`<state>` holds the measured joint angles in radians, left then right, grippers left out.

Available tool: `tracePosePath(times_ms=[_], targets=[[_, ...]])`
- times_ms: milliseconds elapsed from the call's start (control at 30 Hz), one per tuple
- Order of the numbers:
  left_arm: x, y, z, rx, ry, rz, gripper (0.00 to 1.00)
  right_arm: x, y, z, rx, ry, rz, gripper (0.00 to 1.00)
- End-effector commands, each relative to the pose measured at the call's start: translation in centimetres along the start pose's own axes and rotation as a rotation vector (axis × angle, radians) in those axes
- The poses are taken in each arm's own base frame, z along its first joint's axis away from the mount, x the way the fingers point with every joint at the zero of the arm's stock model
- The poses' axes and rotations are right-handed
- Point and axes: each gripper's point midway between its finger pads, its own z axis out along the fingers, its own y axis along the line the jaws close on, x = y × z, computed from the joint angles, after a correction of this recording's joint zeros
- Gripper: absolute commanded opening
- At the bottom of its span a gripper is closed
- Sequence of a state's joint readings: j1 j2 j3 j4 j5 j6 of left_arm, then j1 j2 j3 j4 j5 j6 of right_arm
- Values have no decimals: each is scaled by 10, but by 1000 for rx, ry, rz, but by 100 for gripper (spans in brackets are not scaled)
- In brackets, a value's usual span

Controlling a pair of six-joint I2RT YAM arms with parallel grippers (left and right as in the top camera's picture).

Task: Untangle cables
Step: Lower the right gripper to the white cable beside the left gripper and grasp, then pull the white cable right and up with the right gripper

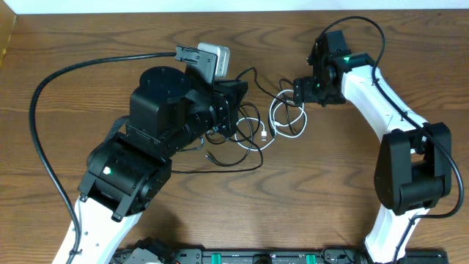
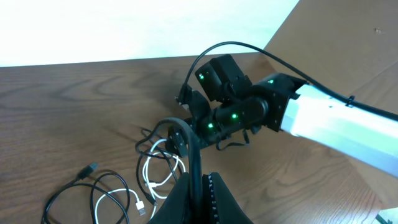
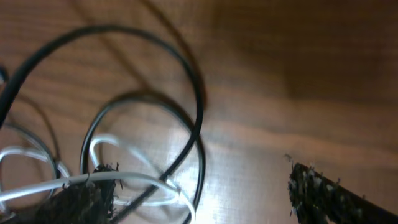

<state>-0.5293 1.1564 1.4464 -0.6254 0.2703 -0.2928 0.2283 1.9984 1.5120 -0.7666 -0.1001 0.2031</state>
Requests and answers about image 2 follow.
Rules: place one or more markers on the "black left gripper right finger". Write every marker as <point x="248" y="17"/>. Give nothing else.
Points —
<point x="219" y="205"/>

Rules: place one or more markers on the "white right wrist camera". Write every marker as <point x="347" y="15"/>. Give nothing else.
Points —
<point x="193" y="101"/>

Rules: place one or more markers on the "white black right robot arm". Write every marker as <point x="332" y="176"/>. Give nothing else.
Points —
<point x="230" y="102"/>

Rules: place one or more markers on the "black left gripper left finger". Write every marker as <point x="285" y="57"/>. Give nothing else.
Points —
<point x="172" y="210"/>

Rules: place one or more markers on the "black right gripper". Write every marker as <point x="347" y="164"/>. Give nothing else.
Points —
<point x="182" y="139"/>

